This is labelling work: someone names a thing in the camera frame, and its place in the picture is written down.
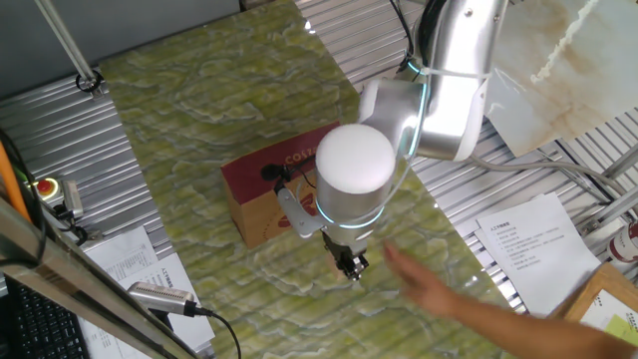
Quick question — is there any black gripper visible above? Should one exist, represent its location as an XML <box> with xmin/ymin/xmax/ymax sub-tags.
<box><xmin>322</xmin><ymin>231</ymin><xmax>371</xmax><ymax>280</ymax></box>

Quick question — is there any person's bare forearm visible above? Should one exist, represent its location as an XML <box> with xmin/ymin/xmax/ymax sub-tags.
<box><xmin>446</xmin><ymin>291</ymin><xmax>638</xmax><ymax>359</ymax></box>

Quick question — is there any person's bare hand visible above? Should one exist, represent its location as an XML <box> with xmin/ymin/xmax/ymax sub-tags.
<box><xmin>382</xmin><ymin>242</ymin><xmax>463</xmax><ymax>318</ymax></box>

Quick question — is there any green marble pattern mat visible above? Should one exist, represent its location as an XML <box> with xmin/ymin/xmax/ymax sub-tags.
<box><xmin>98</xmin><ymin>0</ymin><xmax>537</xmax><ymax>359</ymax></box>

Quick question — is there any white printed paper sheet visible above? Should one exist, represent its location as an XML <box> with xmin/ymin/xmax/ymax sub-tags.
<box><xmin>476</xmin><ymin>191</ymin><xmax>603</xmax><ymax>318</ymax></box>
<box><xmin>473</xmin><ymin>226</ymin><xmax>494</xmax><ymax>263</ymax></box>
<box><xmin>580</xmin><ymin>288</ymin><xmax>638</xmax><ymax>335</ymax></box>
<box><xmin>118</xmin><ymin>252</ymin><xmax>216</xmax><ymax>353</ymax></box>
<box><xmin>83</xmin><ymin>226</ymin><xmax>160</xmax><ymax>284</ymax></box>

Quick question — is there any Costa brown red paper bag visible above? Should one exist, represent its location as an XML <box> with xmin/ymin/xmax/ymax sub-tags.
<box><xmin>219</xmin><ymin>121</ymin><xmax>345</xmax><ymax>249</ymax></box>

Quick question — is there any aluminium profile bar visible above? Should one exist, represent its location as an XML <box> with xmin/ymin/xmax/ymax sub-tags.
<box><xmin>577</xmin><ymin>184</ymin><xmax>638</xmax><ymax>238</ymax></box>
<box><xmin>600</xmin><ymin>143</ymin><xmax>638</xmax><ymax>181</ymax></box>

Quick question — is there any red white can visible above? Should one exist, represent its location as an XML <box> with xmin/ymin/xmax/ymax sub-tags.
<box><xmin>606</xmin><ymin>221</ymin><xmax>638</xmax><ymax>265</ymax></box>

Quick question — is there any yellow green note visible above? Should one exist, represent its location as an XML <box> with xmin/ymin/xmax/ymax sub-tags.
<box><xmin>603</xmin><ymin>313</ymin><xmax>638</xmax><ymax>345</ymax></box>

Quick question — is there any white marble pattern sheet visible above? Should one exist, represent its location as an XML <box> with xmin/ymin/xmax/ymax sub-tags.
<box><xmin>480</xmin><ymin>0</ymin><xmax>638</xmax><ymax>159</ymax></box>

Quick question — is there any small grey box device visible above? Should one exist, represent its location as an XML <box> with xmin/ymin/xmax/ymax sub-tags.
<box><xmin>60</xmin><ymin>179</ymin><xmax>85</xmax><ymax>220</ymax></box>

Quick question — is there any red emergency stop button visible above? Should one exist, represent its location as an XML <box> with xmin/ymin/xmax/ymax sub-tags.
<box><xmin>30</xmin><ymin>177</ymin><xmax>60</xmax><ymax>203</ymax></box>

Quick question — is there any black keyboard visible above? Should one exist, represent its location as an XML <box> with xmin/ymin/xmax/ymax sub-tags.
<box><xmin>0</xmin><ymin>276</ymin><xmax>91</xmax><ymax>359</ymax></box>

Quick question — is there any orange tube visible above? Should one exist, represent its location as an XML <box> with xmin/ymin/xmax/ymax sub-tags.
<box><xmin>0</xmin><ymin>141</ymin><xmax>32</xmax><ymax>223</ymax></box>

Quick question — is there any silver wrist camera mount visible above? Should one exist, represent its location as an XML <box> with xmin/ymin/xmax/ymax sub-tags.
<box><xmin>275</xmin><ymin>186</ymin><xmax>325</xmax><ymax>239</ymax></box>

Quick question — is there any black camera cable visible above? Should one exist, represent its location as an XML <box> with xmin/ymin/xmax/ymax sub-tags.
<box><xmin>191</xmin><ymin>306</ymin><xmax>244</xmax><ymax>359</ymax></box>

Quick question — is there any thick grey robot cable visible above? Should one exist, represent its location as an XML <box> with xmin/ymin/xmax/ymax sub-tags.
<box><xmin>468</xmin><ymin>154</ymin><xmax>638</xmax><ymax>210</ymax></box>

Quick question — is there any wooden frame tray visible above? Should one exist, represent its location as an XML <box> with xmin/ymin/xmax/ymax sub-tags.
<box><xmin>547</xmin><ymin>262</ymin><xmax>638</xmax><ymax>345</ymax></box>

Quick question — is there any steel frame beam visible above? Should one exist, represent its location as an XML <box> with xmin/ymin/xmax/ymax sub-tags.
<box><xmin>0</xmin><ymin>196</ymin><xmax>200</xmax><ymax>359</ymax></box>

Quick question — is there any black loose cable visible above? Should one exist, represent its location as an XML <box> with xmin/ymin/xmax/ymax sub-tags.
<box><xmin>0</xmin><ymin>128</ymin><xmax>90</xmax><ymax>268</ymax></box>

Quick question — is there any black cable loop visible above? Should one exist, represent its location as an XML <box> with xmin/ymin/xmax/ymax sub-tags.
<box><xmin>75</xmin><ymin>69</ymin><xmax>105</xmax><ymax>95</ymax></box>

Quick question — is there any aluminium camera pole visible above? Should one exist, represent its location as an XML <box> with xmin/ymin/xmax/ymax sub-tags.
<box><xmin>33</xmin><ymin>0</ymin><xmax>106</xmax><ymax>99</ymax></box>

